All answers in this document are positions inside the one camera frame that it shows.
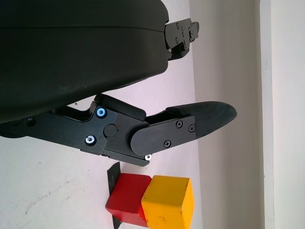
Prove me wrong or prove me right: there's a yellow wooden cube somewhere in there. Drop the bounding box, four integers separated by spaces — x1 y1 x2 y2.
141 175 195 229

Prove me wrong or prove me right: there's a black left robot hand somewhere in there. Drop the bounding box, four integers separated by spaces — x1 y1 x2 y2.
0 0 238 167

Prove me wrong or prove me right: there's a black tape strip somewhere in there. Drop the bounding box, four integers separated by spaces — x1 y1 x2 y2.
106 162 123 229

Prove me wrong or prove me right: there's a red wooden cube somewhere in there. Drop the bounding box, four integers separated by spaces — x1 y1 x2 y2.
105 173 152 225

